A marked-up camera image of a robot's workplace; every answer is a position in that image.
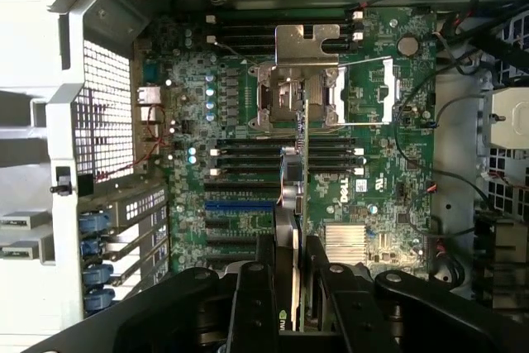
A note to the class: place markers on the blue expansion slot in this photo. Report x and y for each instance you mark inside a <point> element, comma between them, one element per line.
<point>239,205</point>

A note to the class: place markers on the blue plastic card clip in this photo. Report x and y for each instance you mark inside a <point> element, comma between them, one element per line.
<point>94,220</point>
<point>98,299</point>
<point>91,246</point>
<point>97,273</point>

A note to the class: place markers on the silver metal socket cover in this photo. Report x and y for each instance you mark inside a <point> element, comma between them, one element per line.
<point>295,47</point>

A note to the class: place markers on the grey metal disk bay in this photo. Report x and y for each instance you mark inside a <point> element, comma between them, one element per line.
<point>508,117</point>

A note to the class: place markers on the short black expansion slot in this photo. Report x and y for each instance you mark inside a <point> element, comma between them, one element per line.
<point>217,224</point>

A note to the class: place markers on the white cooler mounting bracket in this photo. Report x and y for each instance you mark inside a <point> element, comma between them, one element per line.
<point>389,88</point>
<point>339,92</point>

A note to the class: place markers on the perforated metal slot cover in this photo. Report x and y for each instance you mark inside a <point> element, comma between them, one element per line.
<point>140,206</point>

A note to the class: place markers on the round silver coin battery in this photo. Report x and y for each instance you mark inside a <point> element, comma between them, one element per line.
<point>408,46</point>

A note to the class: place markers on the metal CPU socket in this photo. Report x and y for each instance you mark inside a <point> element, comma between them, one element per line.
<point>285,96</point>

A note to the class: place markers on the black RAM slot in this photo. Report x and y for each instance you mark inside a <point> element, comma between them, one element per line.
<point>248,37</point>
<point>248,17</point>
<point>248,162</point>
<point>256,48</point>
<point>248,152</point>
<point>248,143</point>
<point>248,27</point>
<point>248,171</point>

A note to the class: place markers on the grey metal PC case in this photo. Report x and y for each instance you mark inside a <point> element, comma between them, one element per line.
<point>53,121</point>

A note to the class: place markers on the silver finned chipset heatsink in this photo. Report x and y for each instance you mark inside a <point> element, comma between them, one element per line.
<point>345,244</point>

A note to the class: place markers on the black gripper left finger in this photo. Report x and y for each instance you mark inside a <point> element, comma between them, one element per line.
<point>252,311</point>

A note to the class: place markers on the green Dell motherboard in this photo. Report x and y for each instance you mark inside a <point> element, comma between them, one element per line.
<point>372,187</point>

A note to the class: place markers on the long black expansion slot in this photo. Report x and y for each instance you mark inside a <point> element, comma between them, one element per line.
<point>231,241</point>
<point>239,187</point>
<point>229,258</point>

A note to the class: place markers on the black case latch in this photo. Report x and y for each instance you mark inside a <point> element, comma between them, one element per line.
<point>72,183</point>

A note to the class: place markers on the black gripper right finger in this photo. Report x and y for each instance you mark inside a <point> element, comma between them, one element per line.
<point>351,316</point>

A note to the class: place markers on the thin metal locking lever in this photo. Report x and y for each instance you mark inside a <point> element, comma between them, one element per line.
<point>363,61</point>
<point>365,123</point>

